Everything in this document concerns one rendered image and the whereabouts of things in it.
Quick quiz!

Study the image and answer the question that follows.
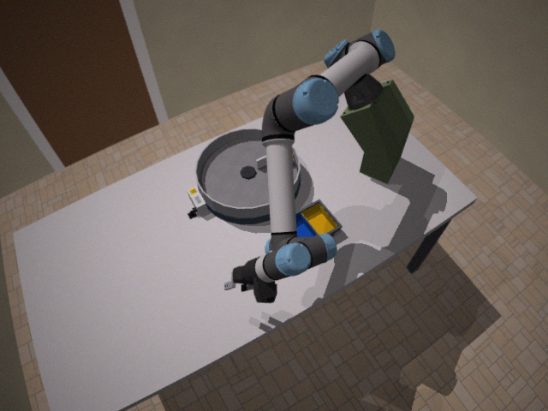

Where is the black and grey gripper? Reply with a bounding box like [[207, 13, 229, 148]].
[[224, 254, 277, 303]]

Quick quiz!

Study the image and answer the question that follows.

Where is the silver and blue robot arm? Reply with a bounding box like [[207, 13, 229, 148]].
[[262, 29, 395, 280]]

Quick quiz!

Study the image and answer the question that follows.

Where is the blue and yellow divided bin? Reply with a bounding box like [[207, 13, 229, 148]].
[[295, 200, 342, 237]]

